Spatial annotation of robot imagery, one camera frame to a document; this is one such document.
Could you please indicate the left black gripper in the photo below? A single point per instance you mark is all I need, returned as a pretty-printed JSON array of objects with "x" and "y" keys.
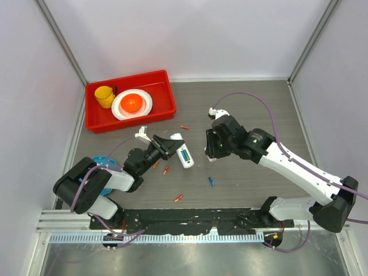
[{"x": 165, "y": 147}]

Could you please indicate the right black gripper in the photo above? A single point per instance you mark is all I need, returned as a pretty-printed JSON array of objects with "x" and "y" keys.
[{"x": 211, "y": 150}]

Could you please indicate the blue battery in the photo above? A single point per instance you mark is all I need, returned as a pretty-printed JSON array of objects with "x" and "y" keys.
[
  {"x": 185, "y": 155},
  {"x": 211, "y": 182}
]

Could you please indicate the white remote control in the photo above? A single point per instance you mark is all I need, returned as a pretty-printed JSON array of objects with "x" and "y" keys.
[{"x": 178, "y": 136}]

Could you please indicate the green battery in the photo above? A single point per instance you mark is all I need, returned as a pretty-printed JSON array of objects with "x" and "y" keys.
[{"x": 189, "y": 155}]

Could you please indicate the white battery cover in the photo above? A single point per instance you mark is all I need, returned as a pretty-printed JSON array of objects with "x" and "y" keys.
[{"x": 211, "y": 159}]

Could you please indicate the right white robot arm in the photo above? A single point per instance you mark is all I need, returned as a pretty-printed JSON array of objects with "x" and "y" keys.
[{"x": 330, "y": 199}]

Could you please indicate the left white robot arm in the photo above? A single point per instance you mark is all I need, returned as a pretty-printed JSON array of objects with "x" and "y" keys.
[{"x": 81, "y": 187}]

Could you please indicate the red orange battery middle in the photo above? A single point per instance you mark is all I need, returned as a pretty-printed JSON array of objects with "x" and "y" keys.
[{"x": 165, "y": 170}]

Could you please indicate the red orange battery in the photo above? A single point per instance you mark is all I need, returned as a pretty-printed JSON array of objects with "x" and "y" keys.
[
  {"x": 178, "y": 198},
  {"x": 165, "y": 170}
]

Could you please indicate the red orange battery lower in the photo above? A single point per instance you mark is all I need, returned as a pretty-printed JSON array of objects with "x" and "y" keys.
[{"x": 178, "y": 198}]

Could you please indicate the orange bowl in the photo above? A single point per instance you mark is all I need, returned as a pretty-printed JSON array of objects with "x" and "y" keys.
[{"x": 131, "y": 103}]

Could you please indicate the white paper plate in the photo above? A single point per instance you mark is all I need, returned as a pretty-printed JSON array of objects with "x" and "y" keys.
[{"x": 121, "y": 115}]

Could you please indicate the red plastic bin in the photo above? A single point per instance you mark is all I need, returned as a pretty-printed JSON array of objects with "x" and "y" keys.
[{"x": 156, "y": 84}]

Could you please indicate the yellow mug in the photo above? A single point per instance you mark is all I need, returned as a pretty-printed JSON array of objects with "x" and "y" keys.
[{"x": 105, "y": 96}]

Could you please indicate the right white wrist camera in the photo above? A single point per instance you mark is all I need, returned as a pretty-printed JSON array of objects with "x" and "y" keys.
[{"x": 214, "y": 114}]

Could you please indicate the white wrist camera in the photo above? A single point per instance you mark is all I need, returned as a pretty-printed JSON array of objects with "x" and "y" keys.
[
  {"x": 141, "y": 135},
  {"x": 214, "y": 114}
]

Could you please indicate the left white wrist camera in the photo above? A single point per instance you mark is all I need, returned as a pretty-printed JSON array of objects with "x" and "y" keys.
[{"x": 141, "y": 135}]

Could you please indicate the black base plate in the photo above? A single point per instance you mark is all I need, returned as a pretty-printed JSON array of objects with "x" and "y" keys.
[{"x": 193, "y": 222}]

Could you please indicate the white slotted cable duct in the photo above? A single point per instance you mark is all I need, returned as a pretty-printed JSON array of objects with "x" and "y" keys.
[{"x": 105, "y": 238}]

